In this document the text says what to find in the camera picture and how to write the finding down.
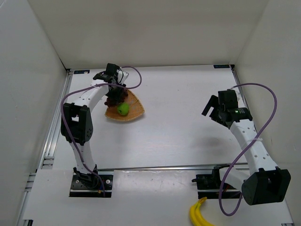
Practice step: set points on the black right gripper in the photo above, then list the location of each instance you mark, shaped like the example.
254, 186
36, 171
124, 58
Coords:
215, 113

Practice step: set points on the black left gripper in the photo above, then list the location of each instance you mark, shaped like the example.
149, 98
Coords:
115, 92

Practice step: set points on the dark red fake grapes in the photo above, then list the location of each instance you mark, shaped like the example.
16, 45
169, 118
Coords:
115, 97

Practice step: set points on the green fake apple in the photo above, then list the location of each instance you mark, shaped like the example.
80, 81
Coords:
123, 109

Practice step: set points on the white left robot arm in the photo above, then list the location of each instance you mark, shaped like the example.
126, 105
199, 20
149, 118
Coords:
77, 126

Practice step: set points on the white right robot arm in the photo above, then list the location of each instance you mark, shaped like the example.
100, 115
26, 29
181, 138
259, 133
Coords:
267, 183

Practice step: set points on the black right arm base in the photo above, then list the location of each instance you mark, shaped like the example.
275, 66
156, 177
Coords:
208, 185

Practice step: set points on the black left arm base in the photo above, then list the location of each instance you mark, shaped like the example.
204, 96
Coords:
90, 186

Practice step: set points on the woven triangular fruit bowl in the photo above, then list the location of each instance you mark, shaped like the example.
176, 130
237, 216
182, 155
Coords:
136, 109

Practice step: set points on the yellow fake banana bunch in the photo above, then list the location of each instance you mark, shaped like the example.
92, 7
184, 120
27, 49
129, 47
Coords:
195, 215

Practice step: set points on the blue left corner label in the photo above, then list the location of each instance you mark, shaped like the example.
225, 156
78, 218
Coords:
81, 71

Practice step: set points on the blue corner label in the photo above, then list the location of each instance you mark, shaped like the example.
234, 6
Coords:
81, 71
221, 66

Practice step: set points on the blue right corner label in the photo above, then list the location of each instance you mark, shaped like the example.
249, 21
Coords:
221, 66

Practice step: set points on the aluminium right frame rail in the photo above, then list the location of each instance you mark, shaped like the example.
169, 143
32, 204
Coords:
234, 72

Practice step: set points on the aluminium frame rail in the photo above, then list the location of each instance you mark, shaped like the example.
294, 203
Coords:
234, 72
47, 157

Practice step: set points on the aluminium front cross rail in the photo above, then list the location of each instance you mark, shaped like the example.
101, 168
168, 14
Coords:
179, 167

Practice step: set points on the aluminium left frame rail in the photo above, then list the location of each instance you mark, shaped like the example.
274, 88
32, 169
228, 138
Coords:
47, 157

